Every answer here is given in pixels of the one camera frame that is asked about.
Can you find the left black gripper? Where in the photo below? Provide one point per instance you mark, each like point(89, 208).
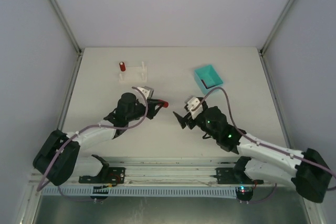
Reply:
point(151, 108)

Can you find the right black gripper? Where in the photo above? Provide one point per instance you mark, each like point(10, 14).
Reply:
point(189, 119)

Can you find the red large spring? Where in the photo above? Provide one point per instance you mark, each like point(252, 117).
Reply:
point(122, 66)
point(165, 104)

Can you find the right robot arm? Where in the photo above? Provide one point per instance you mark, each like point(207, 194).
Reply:
point(304, 171)

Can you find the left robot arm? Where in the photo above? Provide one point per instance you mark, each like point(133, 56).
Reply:
point(61, 156)

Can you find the white four-peg fixture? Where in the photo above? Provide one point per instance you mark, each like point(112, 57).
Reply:
point(134, 74)

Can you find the teal plastic bin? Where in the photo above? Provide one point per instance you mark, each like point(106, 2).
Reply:
point(207, 78)

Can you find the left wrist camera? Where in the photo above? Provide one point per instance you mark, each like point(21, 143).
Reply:
point(146, 91)

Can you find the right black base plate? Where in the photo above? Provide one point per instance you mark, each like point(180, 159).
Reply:
point(226, 175)

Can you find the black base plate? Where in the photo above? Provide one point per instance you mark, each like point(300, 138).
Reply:
point(226, 175)
point(112, 175)

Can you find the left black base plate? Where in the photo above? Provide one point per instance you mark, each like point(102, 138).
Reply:
point(112, 175)

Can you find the grey slotted cable duct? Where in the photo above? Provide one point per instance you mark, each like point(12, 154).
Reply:
point(137, 191)

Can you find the left frame post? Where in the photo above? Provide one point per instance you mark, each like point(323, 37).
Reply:
point(60, 15)

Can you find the frame post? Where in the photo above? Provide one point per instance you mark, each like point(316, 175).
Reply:
point(60, 15)
point(283, 14)

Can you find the right frame post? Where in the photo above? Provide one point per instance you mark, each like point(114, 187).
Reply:
point(283, 14)

